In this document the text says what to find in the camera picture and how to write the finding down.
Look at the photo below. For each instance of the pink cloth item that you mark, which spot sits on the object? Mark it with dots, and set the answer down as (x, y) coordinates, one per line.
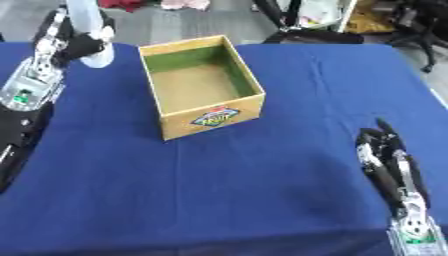
(185, 4)

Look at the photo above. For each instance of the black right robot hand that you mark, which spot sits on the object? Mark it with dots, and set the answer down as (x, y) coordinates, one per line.
(388, 166)

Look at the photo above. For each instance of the black office chair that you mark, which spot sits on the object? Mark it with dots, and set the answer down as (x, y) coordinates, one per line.
(420, 26)

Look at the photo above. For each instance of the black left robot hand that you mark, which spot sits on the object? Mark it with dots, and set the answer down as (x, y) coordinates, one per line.
(79, 46)

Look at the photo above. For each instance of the yellow bag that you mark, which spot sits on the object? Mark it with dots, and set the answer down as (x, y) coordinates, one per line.
(368, 20)

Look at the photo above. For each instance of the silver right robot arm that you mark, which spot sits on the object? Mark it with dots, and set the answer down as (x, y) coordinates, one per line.
(417, 235)

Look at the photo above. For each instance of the red cloth item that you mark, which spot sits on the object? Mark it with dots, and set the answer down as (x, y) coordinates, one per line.
(121, 4)

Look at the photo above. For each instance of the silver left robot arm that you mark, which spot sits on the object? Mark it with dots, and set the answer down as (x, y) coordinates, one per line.
(23, 110)

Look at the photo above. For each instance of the black tripod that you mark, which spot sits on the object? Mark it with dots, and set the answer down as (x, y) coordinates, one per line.
(297, 26)

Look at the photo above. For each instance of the tan cardboard box green inside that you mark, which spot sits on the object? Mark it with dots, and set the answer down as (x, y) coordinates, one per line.
(201, 88)

